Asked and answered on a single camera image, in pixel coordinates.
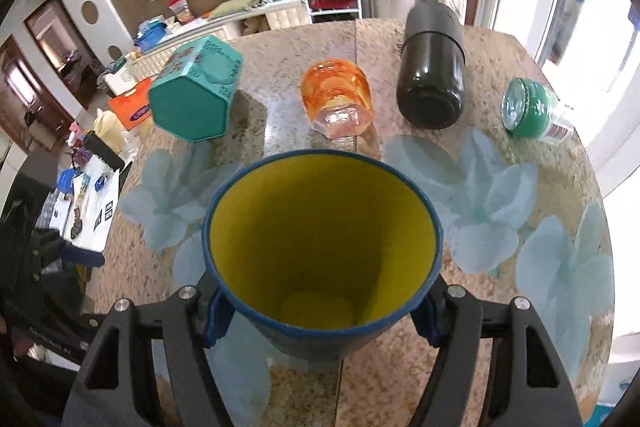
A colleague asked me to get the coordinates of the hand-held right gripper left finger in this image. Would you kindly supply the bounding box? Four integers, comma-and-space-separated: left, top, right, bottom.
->
61, 279, 236, 427

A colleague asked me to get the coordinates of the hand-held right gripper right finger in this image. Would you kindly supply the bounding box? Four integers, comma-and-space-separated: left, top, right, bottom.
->
409, 277, 584, 427

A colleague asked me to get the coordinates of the blue cup with yellow inside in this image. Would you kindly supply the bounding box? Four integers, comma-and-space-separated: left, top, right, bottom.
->
202, 149, 444, 364

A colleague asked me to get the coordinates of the orange glass cup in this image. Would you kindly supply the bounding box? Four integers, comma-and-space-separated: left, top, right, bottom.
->
301, 59, 373, 138

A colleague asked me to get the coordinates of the cluttered side table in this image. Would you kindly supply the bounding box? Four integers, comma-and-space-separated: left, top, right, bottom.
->
35, 132, 132, 253

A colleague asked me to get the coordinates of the cream plastic bag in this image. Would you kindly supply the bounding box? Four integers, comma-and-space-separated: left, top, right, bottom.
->
94, 109, 126, 154

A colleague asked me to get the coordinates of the orange tissue box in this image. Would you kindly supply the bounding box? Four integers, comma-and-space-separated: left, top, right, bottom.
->
108, 78, 154, 131

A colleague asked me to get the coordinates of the teal hexagonal tin box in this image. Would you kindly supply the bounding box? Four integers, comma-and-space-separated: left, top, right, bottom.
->
148, 35, 244, 142

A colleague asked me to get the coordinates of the green lidded plastic jar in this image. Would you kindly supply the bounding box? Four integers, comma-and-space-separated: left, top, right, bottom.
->
501, 77, 576, 142

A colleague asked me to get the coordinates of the black thermos bottle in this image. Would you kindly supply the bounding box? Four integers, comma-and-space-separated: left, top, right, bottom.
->
396, 3, 466, 130

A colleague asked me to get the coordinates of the white tufted bench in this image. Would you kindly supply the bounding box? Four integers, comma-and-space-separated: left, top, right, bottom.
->
131, 0, 312, 80

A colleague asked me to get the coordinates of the red snack bag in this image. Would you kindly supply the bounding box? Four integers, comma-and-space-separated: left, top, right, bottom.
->
167, 0, 195, 26

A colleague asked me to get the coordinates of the green cushion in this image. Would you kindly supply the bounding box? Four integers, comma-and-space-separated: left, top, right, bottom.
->
207, 0, 271, 20

